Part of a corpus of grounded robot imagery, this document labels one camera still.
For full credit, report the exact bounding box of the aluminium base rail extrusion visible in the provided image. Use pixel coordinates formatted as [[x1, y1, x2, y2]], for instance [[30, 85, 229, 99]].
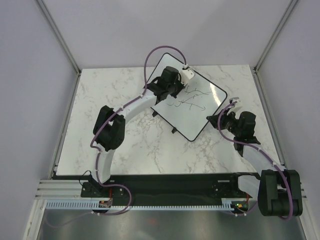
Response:
[[35, 179, 82, 200]]

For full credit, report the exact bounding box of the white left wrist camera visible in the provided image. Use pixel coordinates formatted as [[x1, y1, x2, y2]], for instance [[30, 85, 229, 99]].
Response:
[[179, 65, 195, 86]]

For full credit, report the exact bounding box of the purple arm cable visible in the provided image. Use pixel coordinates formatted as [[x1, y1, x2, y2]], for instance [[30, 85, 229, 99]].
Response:
[[89, 45, 189, 216], [217, 101, 295, 221]]

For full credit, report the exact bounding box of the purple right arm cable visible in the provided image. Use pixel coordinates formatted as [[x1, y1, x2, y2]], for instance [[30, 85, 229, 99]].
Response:
[[217, 101, 295, 221]]

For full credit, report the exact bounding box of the aluminium frame post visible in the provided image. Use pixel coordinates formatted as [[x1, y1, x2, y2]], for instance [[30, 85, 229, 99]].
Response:
[[252, 0, 300, 75], [34, 0, 82, 76]]

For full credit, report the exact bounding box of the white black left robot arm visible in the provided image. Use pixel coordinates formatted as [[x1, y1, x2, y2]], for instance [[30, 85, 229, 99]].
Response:
[[90, 66, 185, 198]]

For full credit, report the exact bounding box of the aluminium left frame post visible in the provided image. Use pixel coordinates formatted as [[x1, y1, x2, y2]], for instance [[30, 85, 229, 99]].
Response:
[[34, 0, 82, 76]]

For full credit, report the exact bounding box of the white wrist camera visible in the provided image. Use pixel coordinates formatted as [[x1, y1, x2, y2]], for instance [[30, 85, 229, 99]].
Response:
[[228, 97, 243, 114], [179, 65, 195, 86]]

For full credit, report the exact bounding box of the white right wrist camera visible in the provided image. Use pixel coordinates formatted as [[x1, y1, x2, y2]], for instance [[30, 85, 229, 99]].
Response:
[[228, 97, 243, 114]]

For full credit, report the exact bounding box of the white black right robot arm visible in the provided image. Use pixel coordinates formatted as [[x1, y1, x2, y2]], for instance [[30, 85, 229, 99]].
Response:
[[206, 107, 303, 220]]

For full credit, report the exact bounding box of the slotted grey cable duct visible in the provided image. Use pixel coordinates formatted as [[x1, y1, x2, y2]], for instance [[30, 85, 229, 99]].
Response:
[[45, 199, 250, 211]]

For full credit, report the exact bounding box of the white whiteboard black frame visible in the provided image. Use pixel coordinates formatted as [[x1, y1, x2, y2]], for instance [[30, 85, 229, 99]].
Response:
[[151, 69, 228, 142]]

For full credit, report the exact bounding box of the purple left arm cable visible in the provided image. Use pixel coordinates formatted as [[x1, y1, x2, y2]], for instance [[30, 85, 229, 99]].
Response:
[[89, 45, 189, 216]]

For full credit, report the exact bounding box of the aluminium right frame post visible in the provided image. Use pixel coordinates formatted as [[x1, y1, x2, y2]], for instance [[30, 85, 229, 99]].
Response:
[[252, 0, 300, 75]]

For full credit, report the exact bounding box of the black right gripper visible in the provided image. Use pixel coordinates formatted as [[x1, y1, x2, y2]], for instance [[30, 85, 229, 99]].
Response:
[[207, 108, 241, 137]]

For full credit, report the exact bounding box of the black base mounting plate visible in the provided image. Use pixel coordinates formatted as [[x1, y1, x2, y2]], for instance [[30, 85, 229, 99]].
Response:
[[81, 172, 250, 206]]

